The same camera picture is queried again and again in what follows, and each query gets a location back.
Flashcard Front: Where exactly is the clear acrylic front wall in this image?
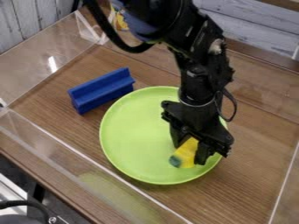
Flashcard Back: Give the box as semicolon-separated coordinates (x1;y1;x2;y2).
0;108;192;224

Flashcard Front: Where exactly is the black cable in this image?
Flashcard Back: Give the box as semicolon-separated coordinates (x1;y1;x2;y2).
0;199;51;224

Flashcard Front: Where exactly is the clear acrylic corner bracket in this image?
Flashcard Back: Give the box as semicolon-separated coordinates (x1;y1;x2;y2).
75;10;108;46

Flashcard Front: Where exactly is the green plastic plate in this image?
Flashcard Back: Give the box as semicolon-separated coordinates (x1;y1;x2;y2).
99;86;222;186

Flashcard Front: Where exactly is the blue plastic block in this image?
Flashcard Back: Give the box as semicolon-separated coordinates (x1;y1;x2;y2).
68;67;136;115

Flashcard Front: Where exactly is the yellow labelled tin can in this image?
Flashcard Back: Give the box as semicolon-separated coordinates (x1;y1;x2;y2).
111;5;128;32

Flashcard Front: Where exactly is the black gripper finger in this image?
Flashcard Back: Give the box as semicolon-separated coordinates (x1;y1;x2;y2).
170;125;191;148
195;141;215;165

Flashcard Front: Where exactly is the yellow toy banana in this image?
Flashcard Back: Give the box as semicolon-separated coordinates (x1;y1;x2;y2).
168;137;199;169

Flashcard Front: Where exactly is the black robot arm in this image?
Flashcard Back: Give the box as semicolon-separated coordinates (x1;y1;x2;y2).
83;0;235;165

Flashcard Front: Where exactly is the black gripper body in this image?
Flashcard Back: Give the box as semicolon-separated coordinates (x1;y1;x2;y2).
162;101;235;158

